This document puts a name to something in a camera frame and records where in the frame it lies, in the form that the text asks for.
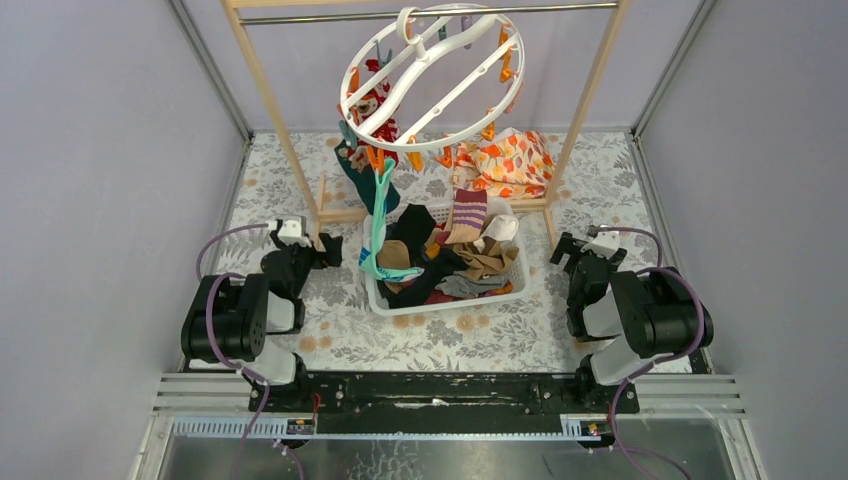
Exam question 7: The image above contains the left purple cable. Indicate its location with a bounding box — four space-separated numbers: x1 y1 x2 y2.
195 223 273 480

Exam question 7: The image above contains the metal rack rod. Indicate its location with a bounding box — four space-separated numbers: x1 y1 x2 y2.
239 2 622 26

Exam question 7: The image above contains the red white striped sock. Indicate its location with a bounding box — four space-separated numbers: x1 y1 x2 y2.
354 78 399 142

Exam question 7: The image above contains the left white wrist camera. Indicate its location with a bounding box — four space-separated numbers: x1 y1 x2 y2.
266 215 312 248

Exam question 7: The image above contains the purple striped sock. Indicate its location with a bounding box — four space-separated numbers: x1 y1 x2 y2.
445 189 488 244

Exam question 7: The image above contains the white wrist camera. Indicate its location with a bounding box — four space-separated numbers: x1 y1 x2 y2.
266 215 312 248
581 225 627 260

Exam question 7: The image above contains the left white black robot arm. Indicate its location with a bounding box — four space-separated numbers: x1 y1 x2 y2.
180 233 343 411

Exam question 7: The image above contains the white round clip hanger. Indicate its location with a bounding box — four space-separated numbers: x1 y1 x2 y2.
337 3 526 171

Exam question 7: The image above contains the orange floral cloth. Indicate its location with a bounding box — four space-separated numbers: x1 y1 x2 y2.
451 128 555 199

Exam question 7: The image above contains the dark green sock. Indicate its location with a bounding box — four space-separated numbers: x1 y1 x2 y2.
334 140 376 214

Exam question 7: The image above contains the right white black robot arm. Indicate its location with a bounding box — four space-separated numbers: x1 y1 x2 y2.
551 228 714 412

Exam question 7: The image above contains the wooden clothes rack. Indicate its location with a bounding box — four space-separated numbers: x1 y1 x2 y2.
221 1 630 240

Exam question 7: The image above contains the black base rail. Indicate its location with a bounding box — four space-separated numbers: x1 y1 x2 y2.
248 370 640 435

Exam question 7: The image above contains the black sock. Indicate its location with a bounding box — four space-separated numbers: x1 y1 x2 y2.
385 204 437 259

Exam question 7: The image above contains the grey sock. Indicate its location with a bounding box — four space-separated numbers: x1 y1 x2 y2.
436 273 508 299

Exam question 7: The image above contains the tan brown sock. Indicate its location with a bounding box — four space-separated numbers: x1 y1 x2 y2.
452 239 521 281

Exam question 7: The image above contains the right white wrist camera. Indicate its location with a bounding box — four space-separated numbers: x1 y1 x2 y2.
581 225 627 260

